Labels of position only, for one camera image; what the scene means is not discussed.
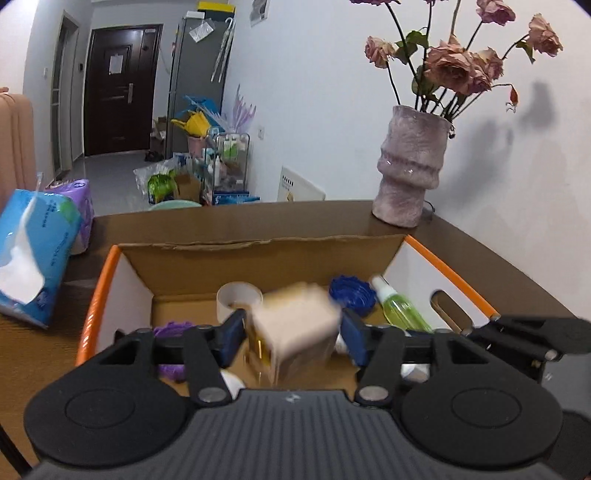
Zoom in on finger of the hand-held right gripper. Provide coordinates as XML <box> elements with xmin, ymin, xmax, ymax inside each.
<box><xmin>462</xmin><ymin>314</ymin><xmax>579</xmax><ymax>385</ymax></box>

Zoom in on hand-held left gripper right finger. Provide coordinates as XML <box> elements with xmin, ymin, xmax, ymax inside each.
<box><xmin>341</xmin><ymin>308</ymin><xmax>498</xmax><ymax>409</ymax></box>

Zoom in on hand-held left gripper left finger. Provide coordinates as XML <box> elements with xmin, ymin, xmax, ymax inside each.
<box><xmin>97</xmin><ymin>308</ymin><xmax>247</xmax><ymax>408</ymax></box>

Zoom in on beige square box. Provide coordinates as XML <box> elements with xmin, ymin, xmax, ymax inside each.
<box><xmin>244</xmin><ymin>281</ymin><xmax>343</xmax><ymax>386</ymax></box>

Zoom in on orange-rimmed cardboard box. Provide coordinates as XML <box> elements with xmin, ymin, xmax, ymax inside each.
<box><xmin>76</xmin><ymin>234</ymin><xmax>502</xmax><ymax>398</ymax></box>

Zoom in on red and white lint brush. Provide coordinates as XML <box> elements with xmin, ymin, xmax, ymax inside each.
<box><xmin>221</xmin><ymin>333</ymin><xmax>431</xmax><ymax>397</ymax></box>

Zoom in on white tape roll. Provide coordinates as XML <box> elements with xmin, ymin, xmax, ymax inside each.
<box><xmin>216</xmin><ymin>281</ymin><xmax>264</xmax><ymax>326</ymax></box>

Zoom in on blue ridged lid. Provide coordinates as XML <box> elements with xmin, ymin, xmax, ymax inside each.
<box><xmin>329</xmin><ymin>275</ymin><xmax>376</xmax><ymax>318</ymax></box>

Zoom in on green spray bottle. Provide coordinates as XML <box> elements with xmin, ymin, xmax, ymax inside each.
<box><xmin>372</xmin><ymin>275</ymin><xmax>435</xmax><ymax>334</ymax></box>

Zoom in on purple ridged lid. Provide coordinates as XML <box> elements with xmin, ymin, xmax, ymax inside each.
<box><xmin>152</xmin><ymin>320</ymin><xmax>197</xmax><ymax>383</ymax></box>

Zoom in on blue packets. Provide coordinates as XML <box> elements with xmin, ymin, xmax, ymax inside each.
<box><xmin>212</xmin><ymin>191</ymin><xmax>262</xmax><ymax>206</ymax></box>

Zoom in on teal plastic basin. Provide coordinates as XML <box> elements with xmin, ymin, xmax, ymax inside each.
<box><xmin>148</xmin><ymin>198</ymin><xmax>204</xmax><ymax>212</ymax></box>

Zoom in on small brown cardboard carton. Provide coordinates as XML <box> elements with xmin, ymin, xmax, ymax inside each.
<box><xmin>174</xmin><ymin>172</ymin><xmax>203</xmax><ymax>204</ymax></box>

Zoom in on white flat panel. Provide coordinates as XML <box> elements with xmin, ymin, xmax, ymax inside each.
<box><xmin>277</xmin><ymin>166</ymin><xmax>327</xmax><ymax>203</ymax></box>

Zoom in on green plastic bag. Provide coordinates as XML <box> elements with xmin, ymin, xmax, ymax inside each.
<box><xmin>147</xmin><ymin>173</ymin><xmax>180</xmax><ymax>205</ymax></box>

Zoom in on mauve textured vase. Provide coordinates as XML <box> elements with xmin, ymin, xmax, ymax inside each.
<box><xmin>372</xmin><ymin>105</ymin><xmax>451</xmax><ymax>229</ymax></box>

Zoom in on purple tissue pack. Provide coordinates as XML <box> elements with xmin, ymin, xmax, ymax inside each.
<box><xmin>44</xmin><ymin>179</ymin><xmax>95</xmax><ymax>256</ymax></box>

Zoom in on blue tissue pack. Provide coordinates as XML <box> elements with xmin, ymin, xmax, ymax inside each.
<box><xmin>0</xmin><ymin>188</ymin><xmax>84</xmax><ymax>329</ymax></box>

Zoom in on open carton by door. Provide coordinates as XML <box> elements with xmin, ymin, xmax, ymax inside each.
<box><xmin>150</xmin><ymin>116</ymin><xmax>169</xmax><ymax>155</ymax></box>

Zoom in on yellow watering can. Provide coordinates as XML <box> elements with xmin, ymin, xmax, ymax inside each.
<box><xmin>171</xmin><ymin>111</ymin><xmax>211</xmax><ymax>138</ymax></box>

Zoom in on purple fairy wings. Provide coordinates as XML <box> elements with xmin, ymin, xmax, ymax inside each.
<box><xmin>231</xmin><ymin>84</ymin><xmax>257</xmax><ymax>134</ymax></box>

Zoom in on blue plastic hanger rack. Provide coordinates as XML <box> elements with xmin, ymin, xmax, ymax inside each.
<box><xmin>184</xmin><ymin>95</ymin><xmax>227</xmax><ymax>130</ymax></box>

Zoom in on dark brown entrance door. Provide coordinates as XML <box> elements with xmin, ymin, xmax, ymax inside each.
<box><xmin>83</xmin><ymin>24</ymin><xmax>164</xmax><ymax>157</ymax></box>

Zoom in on grey refrigerator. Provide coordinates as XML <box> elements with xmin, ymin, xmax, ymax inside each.
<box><xmin>165</xmin><ymin>14</ymin><xmax>236</xmax><ymax>160</ymax></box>

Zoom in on dried pink rose bouquet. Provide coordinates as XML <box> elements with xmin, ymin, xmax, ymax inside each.
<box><xmin>348</xmin><ymin>0</ymin><xmax>565</xmax><ymax>123</ymax></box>

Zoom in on clear folded umbrella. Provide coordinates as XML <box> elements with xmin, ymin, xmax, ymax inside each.
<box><xmin>211</xmin><ymin>18</ymin><xmax>237</xmax><ymax>83</ymax></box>

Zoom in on pink ribbed suitcase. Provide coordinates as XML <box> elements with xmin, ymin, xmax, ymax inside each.
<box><xmin>0</xmin><ymin>88</ymin><xmax>38</xmax><ymax>208</ymax></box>

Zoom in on wire rolling cart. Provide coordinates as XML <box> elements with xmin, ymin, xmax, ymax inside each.
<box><xmin>201</xmin><ymin>131</ymin><xmax>251</xmax><ymax>206</ymax></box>

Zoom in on wall paper print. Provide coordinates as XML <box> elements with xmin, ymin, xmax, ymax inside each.
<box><xmin>249</xmin><ymin>0</ymin><xmax>271</xmax><ymax>26</ymax></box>

